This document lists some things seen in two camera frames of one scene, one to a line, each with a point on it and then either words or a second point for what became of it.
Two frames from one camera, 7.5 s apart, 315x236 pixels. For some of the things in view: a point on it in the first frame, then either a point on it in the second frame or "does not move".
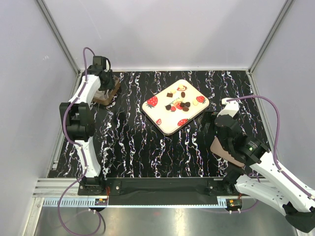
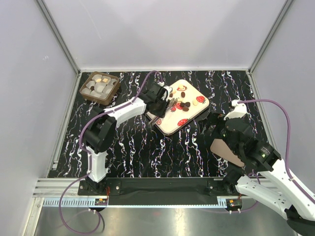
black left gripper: x=111 y=84 -> x=161 y=114
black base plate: x=159 y=191 does not move
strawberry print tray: x=174 y=106 does not move
